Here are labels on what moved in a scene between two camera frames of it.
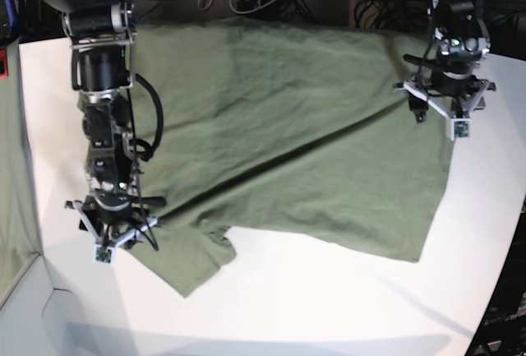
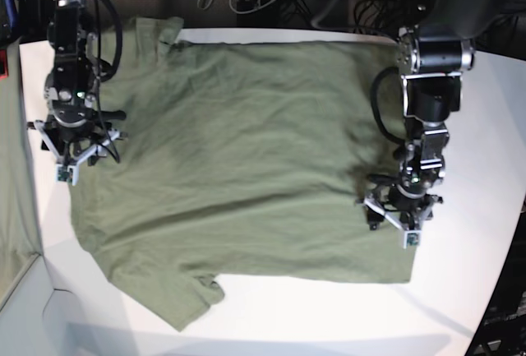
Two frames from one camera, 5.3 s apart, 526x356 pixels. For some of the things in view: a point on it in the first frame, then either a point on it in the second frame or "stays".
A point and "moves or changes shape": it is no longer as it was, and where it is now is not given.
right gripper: [446, 82] → [403, 208]
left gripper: [113, 216] → [77, 132]
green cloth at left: [19, 233] stays
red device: [3, 63] stays
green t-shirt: [295, 128] moves or changes shape
